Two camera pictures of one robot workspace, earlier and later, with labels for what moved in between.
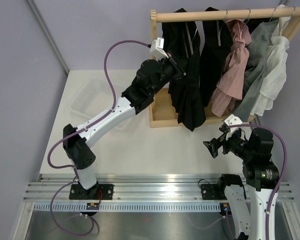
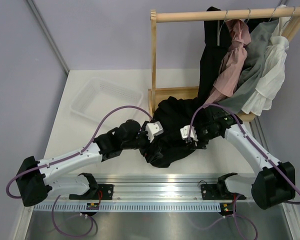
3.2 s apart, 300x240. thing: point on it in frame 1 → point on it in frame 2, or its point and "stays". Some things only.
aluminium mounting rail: x=145 y=187 stays
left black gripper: x=179 y=70 → x=150 y=155
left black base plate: x=99 y=191 stays
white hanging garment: x=274 y=79 stays
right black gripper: x=215 y=144 → x=200 y=144
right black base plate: x=212 y=192 stays
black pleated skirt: x=179 y=37 → x=168 y=148
